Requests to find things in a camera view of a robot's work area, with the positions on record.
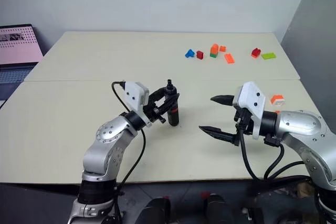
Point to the blue toy block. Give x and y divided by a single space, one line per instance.
189 53

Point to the orange and white toy block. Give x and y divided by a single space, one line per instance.
277 100

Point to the open laptop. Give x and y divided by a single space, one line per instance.
17 48

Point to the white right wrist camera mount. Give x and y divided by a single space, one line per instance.
252 98

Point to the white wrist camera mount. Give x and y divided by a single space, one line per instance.
134 95
252 98

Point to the small red toy block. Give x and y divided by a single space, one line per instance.
200 55

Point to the red roof-shaped toy block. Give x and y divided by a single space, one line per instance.
255 53

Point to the dark rounded shape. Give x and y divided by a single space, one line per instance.
219 209

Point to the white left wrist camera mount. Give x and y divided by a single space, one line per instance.
134 95

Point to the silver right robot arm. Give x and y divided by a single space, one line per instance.
304 129

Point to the flat green toy block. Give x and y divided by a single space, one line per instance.
268 56

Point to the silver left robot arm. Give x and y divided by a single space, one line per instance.
105 145

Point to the flat orange toy block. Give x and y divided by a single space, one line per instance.
229 58

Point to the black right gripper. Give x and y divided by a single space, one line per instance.
244 121

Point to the black electric screwdriver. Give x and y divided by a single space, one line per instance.
173 113

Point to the orange and green block stack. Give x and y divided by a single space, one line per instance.
214 50

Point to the small orange toy block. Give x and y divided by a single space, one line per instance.
222 48

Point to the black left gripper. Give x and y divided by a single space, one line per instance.
153 110

